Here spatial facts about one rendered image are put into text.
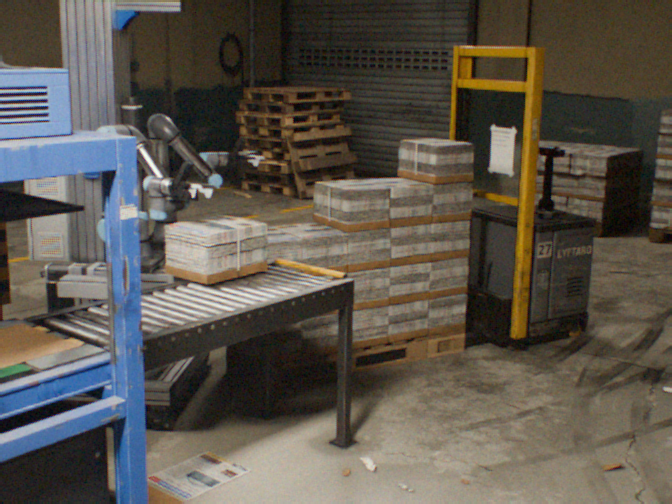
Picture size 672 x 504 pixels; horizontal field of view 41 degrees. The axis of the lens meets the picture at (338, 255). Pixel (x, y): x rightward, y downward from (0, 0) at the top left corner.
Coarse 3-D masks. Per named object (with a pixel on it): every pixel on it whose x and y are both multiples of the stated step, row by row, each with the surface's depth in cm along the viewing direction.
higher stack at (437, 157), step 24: (408, 144) 540; (432, 144) 522; (456, 144) 524; (408, 168) 543; (432, 168) 522; (456, 168) 527; (432, 192) 523; (456, 192) 530; (432, 240) 529; (456, 240) 538; (432, 264) 532; (456, 264) 542; (432, 288) 536; (432, 312) 540; (456, 312) 550; (432, 336) 543; (456, 336) 553
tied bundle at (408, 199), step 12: (372, 180) 536; (384, 180) 537; (396, 180) 538; (408, 180) 541; (396, 192) 508; (408, 192) 512; (420, 192) 517; (396, 204) 510; (408, 204) 515; (420, 204) 519; (396, 216) 511; (408, 216) 516; (420, 216) 521
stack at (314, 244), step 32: (320, 224) 520; (288, 256) 479; (320, 256) 490; (352, 256) 501; (384, 256) 513; (384, 288) 517; (416, 288) 529; (320, 320) 498; (352, 320) 510; (384, 320) 522; (416, 320) 535; (256, 352) 482; (288, 352) 492; (352, 352) 514; (416, 352) 539; (256, 384) 485; (288, 384) 496
